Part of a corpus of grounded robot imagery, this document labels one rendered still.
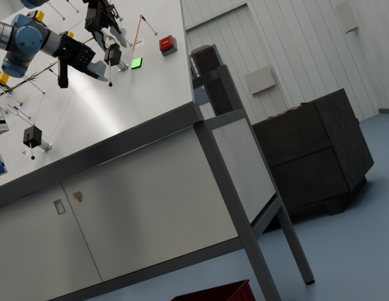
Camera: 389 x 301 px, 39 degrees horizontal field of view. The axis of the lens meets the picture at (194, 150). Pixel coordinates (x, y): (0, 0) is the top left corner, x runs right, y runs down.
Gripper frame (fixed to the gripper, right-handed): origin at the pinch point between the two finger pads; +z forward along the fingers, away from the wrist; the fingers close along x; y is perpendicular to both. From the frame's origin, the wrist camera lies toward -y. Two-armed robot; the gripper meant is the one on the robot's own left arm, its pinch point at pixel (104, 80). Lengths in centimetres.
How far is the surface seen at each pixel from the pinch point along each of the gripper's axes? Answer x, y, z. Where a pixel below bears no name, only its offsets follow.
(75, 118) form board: 8.7, -18.4, 1.5
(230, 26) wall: 748, 114, 436
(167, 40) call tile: -1.7, 23.4, 11.3
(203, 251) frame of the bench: -40, -29, 46
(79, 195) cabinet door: -6.9, -39.5, 12.0
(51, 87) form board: 33.7, -16.8, -4.6
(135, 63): 5.3, 10.6, 8.8
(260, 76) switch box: 678, 64, 505
